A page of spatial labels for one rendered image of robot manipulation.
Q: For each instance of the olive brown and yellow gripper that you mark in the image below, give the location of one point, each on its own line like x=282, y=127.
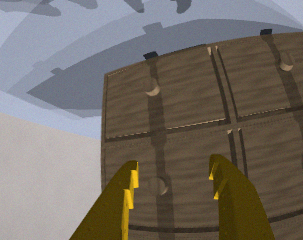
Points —
x=241, y=213

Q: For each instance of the brown wooden chest of drawers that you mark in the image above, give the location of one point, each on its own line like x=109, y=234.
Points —
x=231, y=126

